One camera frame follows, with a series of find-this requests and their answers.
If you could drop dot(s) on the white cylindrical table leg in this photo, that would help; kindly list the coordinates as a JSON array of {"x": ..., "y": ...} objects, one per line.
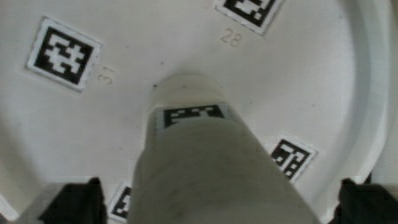
[{"x": 208, "y": 181}]

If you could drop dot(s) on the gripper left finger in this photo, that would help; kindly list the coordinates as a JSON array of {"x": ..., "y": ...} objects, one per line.
[{"x": 69, "y": 204}]

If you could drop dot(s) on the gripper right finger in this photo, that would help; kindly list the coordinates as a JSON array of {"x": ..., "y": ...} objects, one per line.
[{"x": 368, "y": 204}]

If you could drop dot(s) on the white round table top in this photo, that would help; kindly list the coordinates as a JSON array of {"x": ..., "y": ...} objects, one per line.
[{"x": 290, "y": 59}]

